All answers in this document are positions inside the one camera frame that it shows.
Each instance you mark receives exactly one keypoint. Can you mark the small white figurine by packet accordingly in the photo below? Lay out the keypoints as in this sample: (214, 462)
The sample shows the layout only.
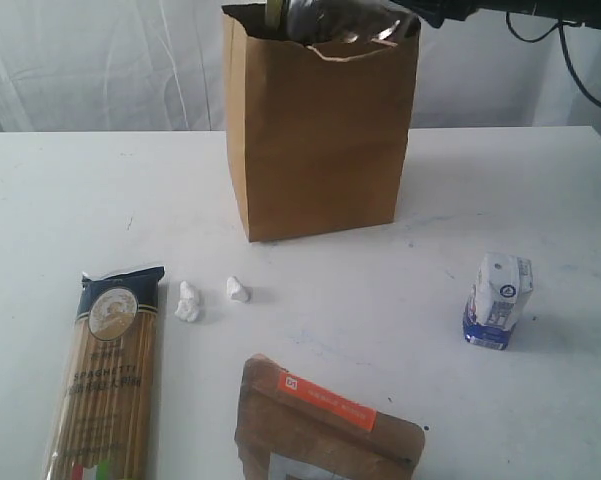
(189, 304)

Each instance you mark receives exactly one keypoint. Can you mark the spaghetti packet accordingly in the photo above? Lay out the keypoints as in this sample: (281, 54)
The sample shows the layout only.
(103, 420)

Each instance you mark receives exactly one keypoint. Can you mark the small white figurine by jar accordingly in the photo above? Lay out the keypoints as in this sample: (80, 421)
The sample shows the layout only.
(236, 291)

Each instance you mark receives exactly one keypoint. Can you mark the white backdrop curtain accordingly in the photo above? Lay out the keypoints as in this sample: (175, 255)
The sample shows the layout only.
(158, 65)

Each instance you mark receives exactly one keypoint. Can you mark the white blue milk carton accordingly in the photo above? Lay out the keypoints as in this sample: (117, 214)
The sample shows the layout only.
(497, 299)

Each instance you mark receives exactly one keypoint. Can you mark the brown kraft pouch orange stripe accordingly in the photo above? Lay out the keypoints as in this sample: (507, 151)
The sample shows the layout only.
(290, 428)

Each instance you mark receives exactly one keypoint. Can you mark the almond jar yellow lid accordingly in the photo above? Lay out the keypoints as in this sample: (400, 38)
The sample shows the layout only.
(314, 21)

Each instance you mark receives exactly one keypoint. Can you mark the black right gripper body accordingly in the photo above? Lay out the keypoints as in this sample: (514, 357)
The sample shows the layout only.
(436, 12)

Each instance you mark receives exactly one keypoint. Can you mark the brown paper bag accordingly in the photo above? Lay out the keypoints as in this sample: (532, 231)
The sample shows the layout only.
(316, 135)

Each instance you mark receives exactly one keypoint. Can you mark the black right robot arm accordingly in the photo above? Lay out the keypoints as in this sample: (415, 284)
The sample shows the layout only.
(585, 12)

